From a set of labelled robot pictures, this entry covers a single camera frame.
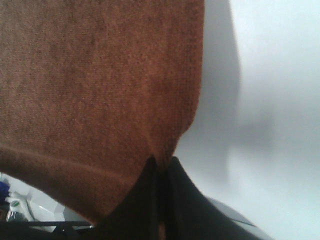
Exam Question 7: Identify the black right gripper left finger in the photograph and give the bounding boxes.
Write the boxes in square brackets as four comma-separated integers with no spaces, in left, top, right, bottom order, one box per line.
[96,156,163,240]

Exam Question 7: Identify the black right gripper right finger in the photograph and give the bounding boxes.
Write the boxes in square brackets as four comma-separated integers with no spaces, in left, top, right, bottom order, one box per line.
[164,157,270,240]

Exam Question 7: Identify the brown towel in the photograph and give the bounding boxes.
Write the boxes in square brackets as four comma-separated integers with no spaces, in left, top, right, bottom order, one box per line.
[0,0,205,224]

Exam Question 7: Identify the green-capped plastic bottle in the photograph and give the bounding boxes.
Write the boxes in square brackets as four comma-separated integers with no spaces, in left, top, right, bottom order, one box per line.
[6,200,29,222]

